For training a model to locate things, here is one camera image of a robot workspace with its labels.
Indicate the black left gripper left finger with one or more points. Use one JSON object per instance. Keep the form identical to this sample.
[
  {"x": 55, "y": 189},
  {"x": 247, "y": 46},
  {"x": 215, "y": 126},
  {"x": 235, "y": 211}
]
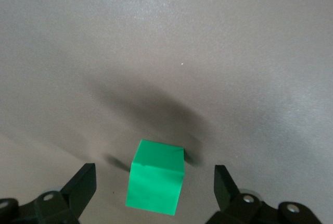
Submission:
[{"x": 59, "y": 208}]

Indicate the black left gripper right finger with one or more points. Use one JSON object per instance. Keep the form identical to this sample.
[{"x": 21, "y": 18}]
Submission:
[{"x": 242, "y": 208}]

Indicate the brown table mat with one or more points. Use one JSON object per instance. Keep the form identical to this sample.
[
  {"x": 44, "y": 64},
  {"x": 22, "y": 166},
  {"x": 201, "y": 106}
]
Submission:
[{"x": 166, "y": 39}]

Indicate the small green cube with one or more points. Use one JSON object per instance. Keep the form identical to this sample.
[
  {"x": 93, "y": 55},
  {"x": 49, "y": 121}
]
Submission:
[{"x": 154, "y": 182}]

